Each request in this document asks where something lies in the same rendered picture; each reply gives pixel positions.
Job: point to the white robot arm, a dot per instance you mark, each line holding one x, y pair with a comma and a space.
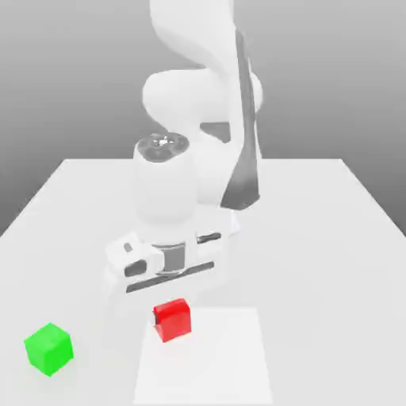
165, 190

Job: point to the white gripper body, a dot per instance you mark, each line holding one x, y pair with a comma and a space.
177, 287

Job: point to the small green cube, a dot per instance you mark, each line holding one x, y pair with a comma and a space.
49, 349

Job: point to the small red cube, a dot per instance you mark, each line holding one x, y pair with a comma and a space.
174, 323

